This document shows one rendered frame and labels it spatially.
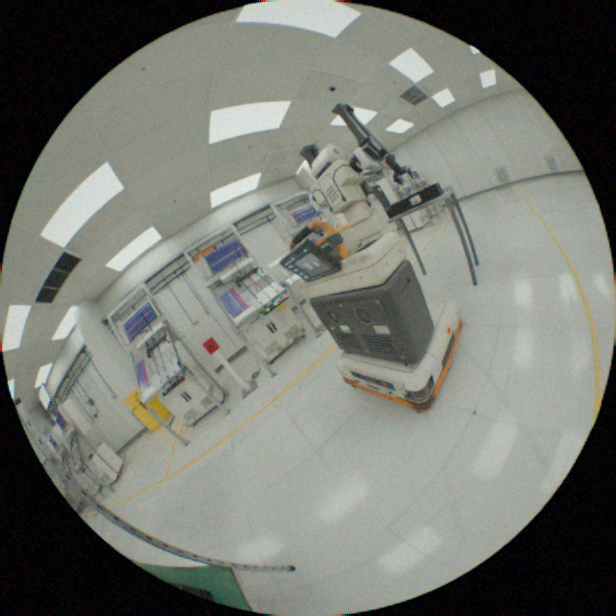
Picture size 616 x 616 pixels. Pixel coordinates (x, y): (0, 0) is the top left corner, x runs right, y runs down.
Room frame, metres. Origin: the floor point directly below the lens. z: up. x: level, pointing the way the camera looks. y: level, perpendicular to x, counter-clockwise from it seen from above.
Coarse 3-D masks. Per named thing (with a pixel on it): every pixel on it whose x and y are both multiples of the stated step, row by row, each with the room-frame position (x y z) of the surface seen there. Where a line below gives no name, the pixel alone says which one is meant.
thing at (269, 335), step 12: (276, 300) 2.48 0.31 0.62; (276, 312) 2.26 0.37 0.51; (288, 312) 2.31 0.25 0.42; (252, 324) 2.14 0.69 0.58; (264, 324) 2.19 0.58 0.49; (276, 324) 2.23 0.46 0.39; (288, 324) 2.28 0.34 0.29; (300, 324) 2.33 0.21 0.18; (252, 336) 2.11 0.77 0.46; (264, 336) 2.15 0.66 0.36; (276, 336) 2.20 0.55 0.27; (288, 336) 2.25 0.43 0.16; (264, 348) 2.12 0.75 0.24; (276, 348) 2.16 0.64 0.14; (264, 360) 2.09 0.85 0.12
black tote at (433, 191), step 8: (416, 192) 1.20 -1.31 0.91; (424, 192) 1.14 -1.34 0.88; (432, 192) 1.08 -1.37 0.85; (440, 192) 1.04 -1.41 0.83; (408, 200) 1.30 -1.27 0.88; (416, 200) 1.24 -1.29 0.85; (424, 200) 1.17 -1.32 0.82; (392, 208) 1.47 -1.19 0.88; (400, 208) 1.40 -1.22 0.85; (408, 208) 1.33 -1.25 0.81; (392, 216) 1.50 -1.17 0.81
